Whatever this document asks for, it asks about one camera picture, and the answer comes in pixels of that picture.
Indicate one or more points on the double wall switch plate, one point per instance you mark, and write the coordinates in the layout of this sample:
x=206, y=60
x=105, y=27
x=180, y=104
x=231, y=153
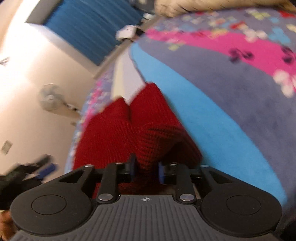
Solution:
x=6, y=147

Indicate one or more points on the white standing fan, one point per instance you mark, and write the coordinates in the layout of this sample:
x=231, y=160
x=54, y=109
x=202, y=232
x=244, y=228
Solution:
x=51, y=98

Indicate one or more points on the white clothes pile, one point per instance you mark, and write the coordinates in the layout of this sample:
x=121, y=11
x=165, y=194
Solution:
x=127, y=32

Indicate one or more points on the blue window curtain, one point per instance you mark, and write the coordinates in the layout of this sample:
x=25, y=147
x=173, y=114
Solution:
x=90, y=26

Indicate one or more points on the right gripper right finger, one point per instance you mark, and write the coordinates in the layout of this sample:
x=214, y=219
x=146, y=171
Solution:
x=227, y=204

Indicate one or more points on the colourful floral bed blanket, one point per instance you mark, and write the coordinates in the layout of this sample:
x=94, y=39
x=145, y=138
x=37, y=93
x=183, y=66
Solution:
x=229, y=76

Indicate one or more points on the cream star-patterned duvet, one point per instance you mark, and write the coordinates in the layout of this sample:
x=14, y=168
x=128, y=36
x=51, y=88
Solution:
x=172, y=8

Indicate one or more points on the person's right hand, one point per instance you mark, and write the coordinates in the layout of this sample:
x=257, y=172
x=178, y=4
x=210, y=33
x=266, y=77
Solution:
x=7, y=226

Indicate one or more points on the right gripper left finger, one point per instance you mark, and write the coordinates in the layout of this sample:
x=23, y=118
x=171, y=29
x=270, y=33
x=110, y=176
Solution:
x=65, y=203

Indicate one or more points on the red knitted sweater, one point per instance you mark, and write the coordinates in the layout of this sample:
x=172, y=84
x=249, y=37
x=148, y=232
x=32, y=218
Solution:
x=146, y=128

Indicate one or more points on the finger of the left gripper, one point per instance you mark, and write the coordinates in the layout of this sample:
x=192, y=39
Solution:
x=46, y=171
x=44, y=160

